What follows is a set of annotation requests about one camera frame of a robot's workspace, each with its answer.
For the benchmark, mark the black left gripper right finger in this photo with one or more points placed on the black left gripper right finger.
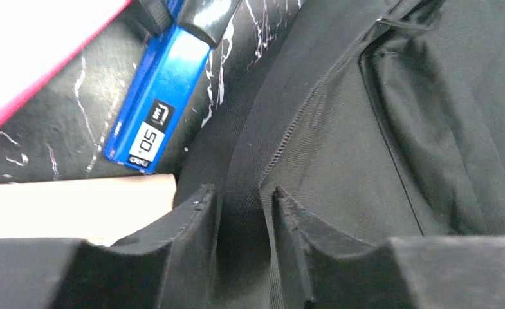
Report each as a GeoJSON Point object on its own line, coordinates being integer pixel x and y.
{"type": "Point", "coordinates": [321, 267]}

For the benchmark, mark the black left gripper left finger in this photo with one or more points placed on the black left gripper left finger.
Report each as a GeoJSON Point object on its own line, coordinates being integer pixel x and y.
{"type": "Point", "coordinates": [167, 264]}

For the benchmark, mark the black student backpack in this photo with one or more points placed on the black student backpack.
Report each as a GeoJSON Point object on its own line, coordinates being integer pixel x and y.
{"type": "Point", "coordinates": [385, 119]}

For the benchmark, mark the small wooden block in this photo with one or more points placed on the small wooden block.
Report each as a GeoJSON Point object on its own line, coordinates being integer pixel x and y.
{"type": "Point", "coordinates": [101, 210]}

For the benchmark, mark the blue stapler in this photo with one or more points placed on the blue stapler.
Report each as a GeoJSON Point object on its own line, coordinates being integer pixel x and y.
{"type": "Point", "coordinates": [183, 35]}

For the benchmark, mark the pink framed whiteboard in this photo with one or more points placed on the pink framed whiteboard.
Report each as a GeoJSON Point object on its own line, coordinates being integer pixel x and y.
{"type": "Point", "coordinates": [37, 38]}

